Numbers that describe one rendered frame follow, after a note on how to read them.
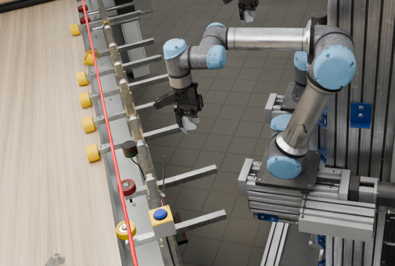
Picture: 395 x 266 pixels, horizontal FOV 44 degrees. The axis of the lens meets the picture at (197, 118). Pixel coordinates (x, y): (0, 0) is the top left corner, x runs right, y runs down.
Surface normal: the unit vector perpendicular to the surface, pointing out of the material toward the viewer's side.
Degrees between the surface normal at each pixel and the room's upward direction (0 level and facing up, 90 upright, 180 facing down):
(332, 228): 90
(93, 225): 0
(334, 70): 83
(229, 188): 0
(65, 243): 0
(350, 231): 90
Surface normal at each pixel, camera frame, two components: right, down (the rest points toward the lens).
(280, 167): -0.23, 0.69
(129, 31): 0.25, 0.54
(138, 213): -0.14, -0.80
